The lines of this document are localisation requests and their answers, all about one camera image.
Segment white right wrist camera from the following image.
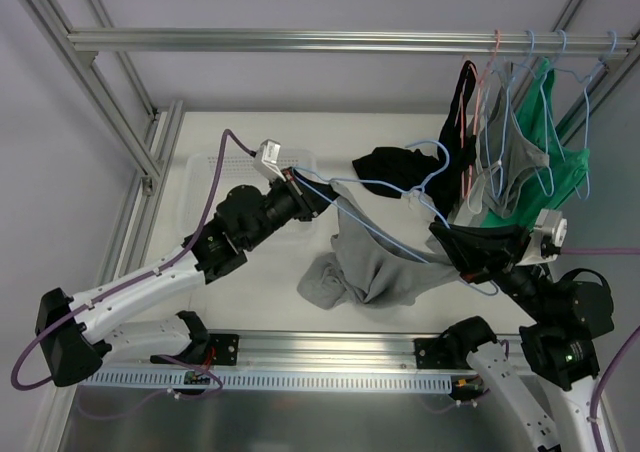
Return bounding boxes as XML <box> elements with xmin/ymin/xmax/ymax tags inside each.
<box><xmin>517</xmin><ymin>209</ymin><xmax>568</xmax><ymax>266</ymax></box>

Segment white plastic basket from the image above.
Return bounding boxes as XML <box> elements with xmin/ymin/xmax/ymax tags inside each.
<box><xmin>177</xmin><ymin>148</ymin><xmax>316</xmax><ymax>243</ymax></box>

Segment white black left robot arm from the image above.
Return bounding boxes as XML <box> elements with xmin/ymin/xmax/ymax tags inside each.
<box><xmin>31</xmin><ymin>167</ymin><xmax>345</xmax><ymax>387</ymax></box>

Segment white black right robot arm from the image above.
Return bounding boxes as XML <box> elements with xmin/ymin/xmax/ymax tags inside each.
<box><xmin>429</xmin><ymin>210</ymin><xmax>639</xmax><ymax>451</ymax></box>

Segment blue hanger with green top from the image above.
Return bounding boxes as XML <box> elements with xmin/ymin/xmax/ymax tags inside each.
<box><xmin>536</xmin><ymin>29</ymin><xmax>567</xmax><ymax>197</ymax></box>

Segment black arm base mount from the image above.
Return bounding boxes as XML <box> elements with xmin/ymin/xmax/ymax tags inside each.
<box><xmin>413</xmin><ymin>316</ymin><xmax>497</xmax><ymax>370</ymax></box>

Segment aluminium hanging rail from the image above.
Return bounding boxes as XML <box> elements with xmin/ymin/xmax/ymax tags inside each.
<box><xmin>67</xmin><ymin>28</ymin><xmax>638</xmax><ymax>57</ymax></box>

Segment aluminium table edge rail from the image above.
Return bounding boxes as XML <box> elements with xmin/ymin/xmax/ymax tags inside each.
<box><xmin>99</xmin><ymin>329</ymin><xmax>551</xmax><ymax>373</ymax></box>

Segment empty blue hanger far right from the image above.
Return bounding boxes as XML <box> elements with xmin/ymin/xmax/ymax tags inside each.
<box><xmin>566</xmin><ymin>29</ymin><xmax>618</xmax><ymax>202</ymax></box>

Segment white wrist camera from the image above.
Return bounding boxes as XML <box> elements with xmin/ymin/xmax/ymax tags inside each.
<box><xmin>253</xmin><ymin>139</ymin><xmax>286</xmax><ymax>183</ymax></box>
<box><xmin>517</xmin><ymin>209</ymin><xmax>568</xmax><ymax>266</ymax></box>

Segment white slotted cable duct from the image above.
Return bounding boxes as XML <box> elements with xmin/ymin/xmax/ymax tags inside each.
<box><xmin>83</xmin><ymin>367</ymin><xmax>453</xmax><ymax>395</ymax></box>

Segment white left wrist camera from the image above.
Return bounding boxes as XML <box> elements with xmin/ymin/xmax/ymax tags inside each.
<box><xmin>253</xmin><ymin>139</ymin><xmax>286</xmax><ymax>183</ymax></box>

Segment white tank top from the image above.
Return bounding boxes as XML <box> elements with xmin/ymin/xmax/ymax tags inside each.
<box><xmin>406</xmin><ymin>160</ymin><xmax>502</xmax><ymax>226</ymax></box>

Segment aluminium frame left posts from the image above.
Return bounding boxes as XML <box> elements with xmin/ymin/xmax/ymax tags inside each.
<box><xmin>0</xmin><ymin>0</ymin><xmax>186</xmax><ymax>283</ymax></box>

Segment black tank top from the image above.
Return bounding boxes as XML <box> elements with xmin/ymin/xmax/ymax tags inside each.
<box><xmin>352</xmin><ymin>60</ymin><xmax>477</xmax><ymax>216</ymax></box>

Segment grey tank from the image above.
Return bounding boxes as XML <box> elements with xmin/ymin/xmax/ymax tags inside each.
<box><xmin>466</xmin><ymin>85</ymin><xmax>548</xmax><ymax>227</ymax></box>
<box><xmin>297</xmin><ymin>182</ymin><xmax>459</xmax><ymax>310</ymax></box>

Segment blue hanger with grey top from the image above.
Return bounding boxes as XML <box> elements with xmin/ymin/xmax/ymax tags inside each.
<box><xmin>495</xmin><ymin>30</ymin><xmax>536</xmax><ymax>122</ymax></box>

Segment green tank top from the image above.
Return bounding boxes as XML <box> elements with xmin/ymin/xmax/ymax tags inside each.
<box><xmin>472</xmin><ymin>59</ymin><xmax>590</xmax><ymax>228</ymax></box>

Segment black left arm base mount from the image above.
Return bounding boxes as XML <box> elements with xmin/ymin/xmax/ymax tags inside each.
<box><xmin>150</xmin><ymin>329</ymin><xmax>240</xmax><ymax>367</ymax></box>

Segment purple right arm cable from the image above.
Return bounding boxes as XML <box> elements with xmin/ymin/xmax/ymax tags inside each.
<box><xmin>562</xmin><ymin>244</ymin><xmax>640</xmax><ymax>452</ymax></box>

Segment pink wire hanger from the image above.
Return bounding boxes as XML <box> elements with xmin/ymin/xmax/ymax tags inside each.
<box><xmin>460</xmin><ymin>29</ymin><xmax>502</xmax><ymax>199</ymax></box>

